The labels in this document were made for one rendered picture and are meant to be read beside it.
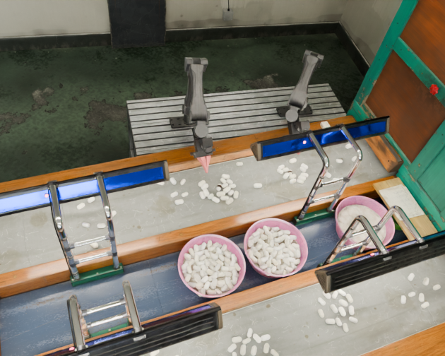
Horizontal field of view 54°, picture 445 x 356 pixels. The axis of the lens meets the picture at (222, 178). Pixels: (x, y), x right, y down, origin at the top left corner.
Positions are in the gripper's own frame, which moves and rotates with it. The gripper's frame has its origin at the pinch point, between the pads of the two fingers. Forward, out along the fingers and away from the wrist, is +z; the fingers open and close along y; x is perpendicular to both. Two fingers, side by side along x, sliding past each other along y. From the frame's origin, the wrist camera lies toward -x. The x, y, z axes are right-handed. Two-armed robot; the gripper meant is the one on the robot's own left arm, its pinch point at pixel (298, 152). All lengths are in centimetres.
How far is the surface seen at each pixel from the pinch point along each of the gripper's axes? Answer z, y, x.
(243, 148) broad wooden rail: -6.4, -22.4, 12.0
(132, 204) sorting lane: 7, -80, 4
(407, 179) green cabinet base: 22, 45, -17
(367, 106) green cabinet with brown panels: -15.2, 45.9, 5.1
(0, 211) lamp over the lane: -5, -124, -29
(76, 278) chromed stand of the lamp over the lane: 28, -107, -12
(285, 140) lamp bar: -8.6, -21.3, -30.5
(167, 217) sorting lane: 15, -67, -3
